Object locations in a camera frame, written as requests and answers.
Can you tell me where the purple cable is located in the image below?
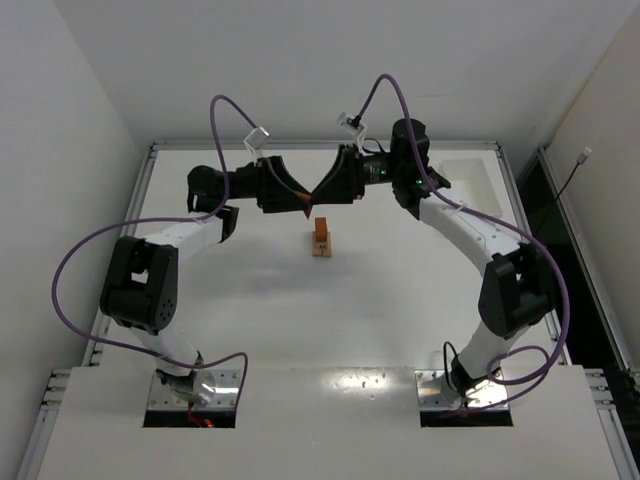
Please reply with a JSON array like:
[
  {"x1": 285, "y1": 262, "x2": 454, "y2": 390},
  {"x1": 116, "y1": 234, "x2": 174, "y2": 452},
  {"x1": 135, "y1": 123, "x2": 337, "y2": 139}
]
[
  {"x1": 51, "y1": 94, "x2": 261, "y2": 416},
  {"x1": 354, "y1": 73, "x2": 571, "y2": 416}
]

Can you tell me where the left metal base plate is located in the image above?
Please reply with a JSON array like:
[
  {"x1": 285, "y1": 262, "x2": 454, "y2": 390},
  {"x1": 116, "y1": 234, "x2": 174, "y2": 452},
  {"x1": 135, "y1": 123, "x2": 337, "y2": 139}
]
[{"x1": 147, "y1": 370, "x2": 240, "y2": 412}]

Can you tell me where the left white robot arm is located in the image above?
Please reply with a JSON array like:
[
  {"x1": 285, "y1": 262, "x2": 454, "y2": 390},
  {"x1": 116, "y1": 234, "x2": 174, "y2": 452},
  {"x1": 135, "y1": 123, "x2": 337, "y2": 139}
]
[{"x1": 100, "y1": 156, "x2": 312, "y2": 405}]

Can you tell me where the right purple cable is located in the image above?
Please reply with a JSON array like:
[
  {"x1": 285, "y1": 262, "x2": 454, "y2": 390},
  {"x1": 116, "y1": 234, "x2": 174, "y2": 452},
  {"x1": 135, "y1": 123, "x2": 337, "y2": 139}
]
[{"x1": 354, "y1": 73, "x2": 571, "y2": 416}]

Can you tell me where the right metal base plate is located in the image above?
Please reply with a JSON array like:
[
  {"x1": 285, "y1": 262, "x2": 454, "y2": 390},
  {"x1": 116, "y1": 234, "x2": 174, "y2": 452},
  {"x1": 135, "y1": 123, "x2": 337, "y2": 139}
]
[{"x1": 415, "y1": 369, "x2": 509, "y2": 413}]

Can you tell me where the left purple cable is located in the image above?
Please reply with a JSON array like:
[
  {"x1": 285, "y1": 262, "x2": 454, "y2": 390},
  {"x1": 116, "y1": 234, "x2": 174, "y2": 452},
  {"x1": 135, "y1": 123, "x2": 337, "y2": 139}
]
[{"x1": 51, "y1": 94, "x2": 261, "y2": 416}]

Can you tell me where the black wall cable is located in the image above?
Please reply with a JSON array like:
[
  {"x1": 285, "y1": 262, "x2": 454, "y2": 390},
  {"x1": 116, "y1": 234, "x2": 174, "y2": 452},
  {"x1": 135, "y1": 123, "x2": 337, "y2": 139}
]
[{"x1": 519, "y1": 146, "x2": 593, "y2": 251}]

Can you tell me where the metal base plate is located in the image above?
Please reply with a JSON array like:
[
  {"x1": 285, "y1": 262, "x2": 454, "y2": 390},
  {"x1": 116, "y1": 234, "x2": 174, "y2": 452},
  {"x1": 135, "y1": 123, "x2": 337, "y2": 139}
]
[
  {"x1": 415, "y1": 369, "x2": 509, "y2": 413},
  {"x1": 147, "y1": 370, "x2": 240, "y2": 412}
]

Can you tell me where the white perforated box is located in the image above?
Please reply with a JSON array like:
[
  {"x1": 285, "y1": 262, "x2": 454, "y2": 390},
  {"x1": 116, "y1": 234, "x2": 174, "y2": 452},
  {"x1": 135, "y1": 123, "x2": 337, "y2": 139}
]
[{"x1": 441, "y1": 158, "x2": 502, "y2": 218}]

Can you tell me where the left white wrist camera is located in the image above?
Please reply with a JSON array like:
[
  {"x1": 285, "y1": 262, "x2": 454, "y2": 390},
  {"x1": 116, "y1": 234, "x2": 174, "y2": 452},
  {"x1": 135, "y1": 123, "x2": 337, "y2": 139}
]
[{"x1": 243, "y1": 126, "x2": 270, "y2": 159}]

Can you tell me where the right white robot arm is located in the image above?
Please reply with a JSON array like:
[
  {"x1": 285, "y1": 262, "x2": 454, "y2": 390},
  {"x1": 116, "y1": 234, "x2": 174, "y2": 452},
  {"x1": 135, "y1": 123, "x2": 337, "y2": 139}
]
[{"x1": 311, "y1": 119, "x2": 558, "y2": 395}]

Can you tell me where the long light wood block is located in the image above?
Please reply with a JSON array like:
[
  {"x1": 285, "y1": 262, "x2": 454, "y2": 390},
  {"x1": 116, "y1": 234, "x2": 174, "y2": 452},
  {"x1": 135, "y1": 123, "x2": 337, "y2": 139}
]
[{"x1": 312, "y1": 240, "x2": 324, "y2": 257}]

